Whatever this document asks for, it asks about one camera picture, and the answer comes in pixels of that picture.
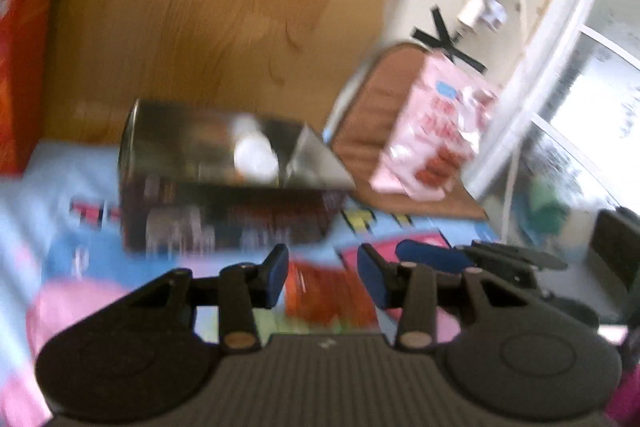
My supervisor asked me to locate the pink snack bag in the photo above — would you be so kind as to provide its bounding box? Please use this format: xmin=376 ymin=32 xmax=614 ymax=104
xmin=369 ymin=49 xmax=504 ymax=202

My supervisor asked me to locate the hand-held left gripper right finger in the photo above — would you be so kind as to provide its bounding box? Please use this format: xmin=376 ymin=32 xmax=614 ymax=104
xmin=357 ymin=243 xmax=540 ymax=353

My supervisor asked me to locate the red gift box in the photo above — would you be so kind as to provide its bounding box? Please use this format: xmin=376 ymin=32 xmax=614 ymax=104
xmin=0 ymin=0 xmax=57 ymax=176

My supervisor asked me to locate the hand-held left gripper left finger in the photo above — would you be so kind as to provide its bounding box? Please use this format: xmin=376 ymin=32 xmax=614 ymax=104
xmin=127 ymin=243 xmax=291 ymax=354

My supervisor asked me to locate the white window frame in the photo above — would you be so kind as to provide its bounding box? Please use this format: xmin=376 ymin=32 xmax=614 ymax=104
xmin=462 ymin=0 xmax=640 ymax=228

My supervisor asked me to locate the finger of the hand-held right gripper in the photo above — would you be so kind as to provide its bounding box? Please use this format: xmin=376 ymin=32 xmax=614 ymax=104
xmin=395 ymin=239 xmax=569 ymax=289

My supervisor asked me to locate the dark printed tissue box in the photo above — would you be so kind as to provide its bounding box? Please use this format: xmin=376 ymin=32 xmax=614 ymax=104
xmin=117 ymin=98 xmax=357 ymax=256

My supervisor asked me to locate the black tape strip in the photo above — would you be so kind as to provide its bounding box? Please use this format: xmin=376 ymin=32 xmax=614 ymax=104
xmin=411 ymin=6 xmax=489 ymax=76

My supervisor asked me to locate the white power plug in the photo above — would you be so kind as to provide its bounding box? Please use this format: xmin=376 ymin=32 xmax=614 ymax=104
xmin=456 ymin=0 xmax=510 ymax=34

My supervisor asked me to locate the white tissue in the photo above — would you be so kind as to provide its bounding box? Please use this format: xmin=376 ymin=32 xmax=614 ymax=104
xmin=234 ymin=116 xmax=280 ymax=184

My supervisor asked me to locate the orange snack packet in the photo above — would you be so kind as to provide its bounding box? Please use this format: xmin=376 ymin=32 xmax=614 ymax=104
xmin=284 ymin=258 xmax=379 ymax=326

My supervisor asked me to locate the wooden board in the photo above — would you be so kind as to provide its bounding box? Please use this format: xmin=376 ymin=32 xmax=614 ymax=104
xmin=42 ymin=0 xmax=437 ymax=148

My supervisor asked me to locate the printed cartoon bed sheet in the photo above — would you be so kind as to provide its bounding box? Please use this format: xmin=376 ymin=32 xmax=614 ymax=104
xmin=0 ymin=139 xmax=502 ymax=427

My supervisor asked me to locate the green object behind window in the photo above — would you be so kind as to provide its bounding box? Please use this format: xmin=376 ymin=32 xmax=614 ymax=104
xmin=520 ymin=181 xmax=572 ymax=239

